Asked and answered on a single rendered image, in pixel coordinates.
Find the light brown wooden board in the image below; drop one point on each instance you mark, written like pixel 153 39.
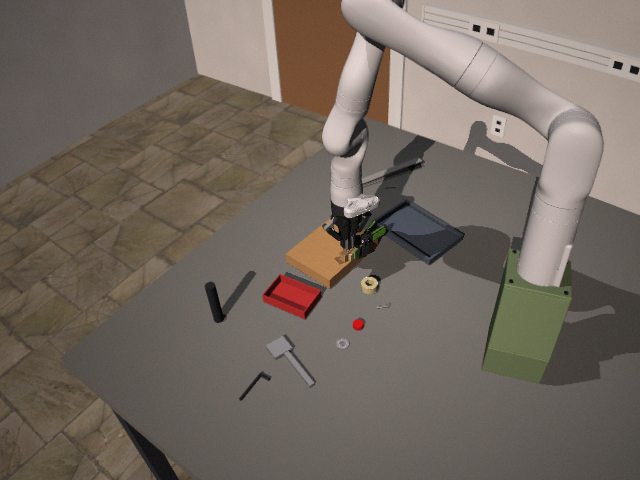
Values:
pixel 318 257

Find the red rectangular tray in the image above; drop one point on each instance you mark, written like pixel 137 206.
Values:
pixel 292 296

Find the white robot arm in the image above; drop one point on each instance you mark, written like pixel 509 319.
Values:
pixel 575 141

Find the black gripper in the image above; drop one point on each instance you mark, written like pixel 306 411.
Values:
pixel 348 227

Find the cream ring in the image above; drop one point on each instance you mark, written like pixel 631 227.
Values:
pixel 369 289

